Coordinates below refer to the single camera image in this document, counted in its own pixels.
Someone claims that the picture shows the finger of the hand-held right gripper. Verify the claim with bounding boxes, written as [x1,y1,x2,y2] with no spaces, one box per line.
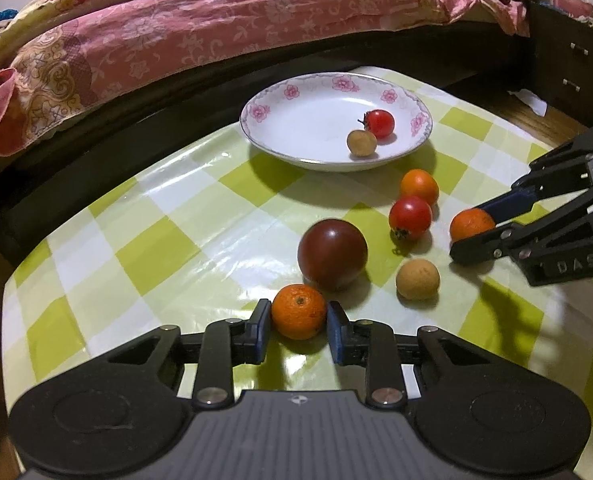
[449,182,593,267]
[469,121,593,223]

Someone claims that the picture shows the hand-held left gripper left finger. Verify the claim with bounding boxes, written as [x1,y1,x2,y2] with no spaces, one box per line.
[107,299,272,409]

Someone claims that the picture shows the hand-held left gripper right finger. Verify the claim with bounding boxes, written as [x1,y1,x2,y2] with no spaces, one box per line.
[327,301,488,410]

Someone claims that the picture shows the small orange mandarin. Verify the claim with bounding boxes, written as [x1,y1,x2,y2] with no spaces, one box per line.
[401,169,440,206]
[449,208,497,243]

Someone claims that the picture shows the large orange mandarin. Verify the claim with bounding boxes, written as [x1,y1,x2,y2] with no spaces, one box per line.
[271,283,327,341]

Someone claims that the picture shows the tan longan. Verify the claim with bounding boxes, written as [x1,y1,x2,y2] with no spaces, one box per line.
[347,129,378,157]
[395,259,441,301]

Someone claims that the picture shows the dark red tomato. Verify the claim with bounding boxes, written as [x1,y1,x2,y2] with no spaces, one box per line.
[297,218,369,291]

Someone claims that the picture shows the red cherry tomato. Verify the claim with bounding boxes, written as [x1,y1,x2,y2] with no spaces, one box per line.
[389,196,433,244]
[358,109,395,140]

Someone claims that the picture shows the white floral-rim plate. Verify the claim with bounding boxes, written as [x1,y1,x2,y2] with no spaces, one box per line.
[239,73,434,173]

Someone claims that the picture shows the white paper scrap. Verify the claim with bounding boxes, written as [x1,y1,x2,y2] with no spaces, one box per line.
[509,89,550,117]

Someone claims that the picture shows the green checked tablecloth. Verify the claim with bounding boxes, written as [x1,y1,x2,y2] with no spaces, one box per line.
[1,65,593,441]

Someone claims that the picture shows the dark nightstand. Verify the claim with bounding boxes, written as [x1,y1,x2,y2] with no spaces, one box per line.
[527,0,593,128]

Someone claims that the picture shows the pink floral cloth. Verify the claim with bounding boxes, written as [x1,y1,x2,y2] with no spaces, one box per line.
[551,0,593,21]

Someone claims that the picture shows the pink floral bed sheet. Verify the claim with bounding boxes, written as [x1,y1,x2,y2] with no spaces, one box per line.
[0,0,530,156]

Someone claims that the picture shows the dark bed frame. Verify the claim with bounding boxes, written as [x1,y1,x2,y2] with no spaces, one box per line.
[0,20,537,261]

